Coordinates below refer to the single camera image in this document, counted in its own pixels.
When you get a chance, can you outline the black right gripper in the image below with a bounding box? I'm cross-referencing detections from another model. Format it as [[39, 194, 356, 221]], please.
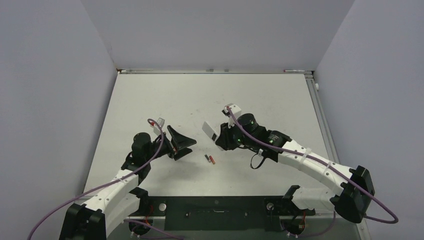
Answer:
[[216, 119, 256, 151]]

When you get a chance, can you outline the black battery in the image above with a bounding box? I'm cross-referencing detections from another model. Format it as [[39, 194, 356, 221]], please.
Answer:
[[204, 154, 212, 163]]

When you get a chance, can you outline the purple cable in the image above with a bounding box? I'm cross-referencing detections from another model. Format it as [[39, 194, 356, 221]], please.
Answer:
[[225, 105, 400, 225], [27, 118, 166, 240]]

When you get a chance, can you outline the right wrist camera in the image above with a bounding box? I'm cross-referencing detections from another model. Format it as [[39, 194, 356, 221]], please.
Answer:
[[222, 103, 242, 128]]

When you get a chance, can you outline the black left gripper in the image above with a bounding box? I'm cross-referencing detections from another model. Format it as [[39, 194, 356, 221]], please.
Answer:
[[145, 126, 196, 162]]

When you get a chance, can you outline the white remote control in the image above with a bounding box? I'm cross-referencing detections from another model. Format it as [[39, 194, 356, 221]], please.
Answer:
[[201, 121, 219, 143]]

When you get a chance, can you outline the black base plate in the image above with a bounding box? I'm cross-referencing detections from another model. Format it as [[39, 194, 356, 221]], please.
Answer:
[[132, 196, 316, 232]]

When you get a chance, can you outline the red orange battery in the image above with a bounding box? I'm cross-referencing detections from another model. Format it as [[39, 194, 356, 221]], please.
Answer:
[[208, 155, 216, 165]]

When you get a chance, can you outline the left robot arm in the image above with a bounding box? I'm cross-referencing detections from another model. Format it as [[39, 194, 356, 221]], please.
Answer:
[[59, 125, 197, 240]]

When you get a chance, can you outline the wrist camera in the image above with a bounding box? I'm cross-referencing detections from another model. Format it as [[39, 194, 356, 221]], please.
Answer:
[[149, 117, 165, 136], [222, 103, 242, 128]]

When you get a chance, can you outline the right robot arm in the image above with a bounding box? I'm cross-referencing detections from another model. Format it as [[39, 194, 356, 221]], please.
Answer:
[[210, 113, 375, 224]]

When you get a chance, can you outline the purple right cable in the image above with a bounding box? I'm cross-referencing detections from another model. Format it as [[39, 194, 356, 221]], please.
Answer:
[[225, 105, 400, 225]]

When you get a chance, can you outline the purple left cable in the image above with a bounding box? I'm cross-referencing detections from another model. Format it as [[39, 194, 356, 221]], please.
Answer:
[[27, 118, 166, 240]]

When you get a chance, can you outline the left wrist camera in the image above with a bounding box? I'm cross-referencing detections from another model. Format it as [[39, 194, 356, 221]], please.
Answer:
[[149, 117, 165, 136]]

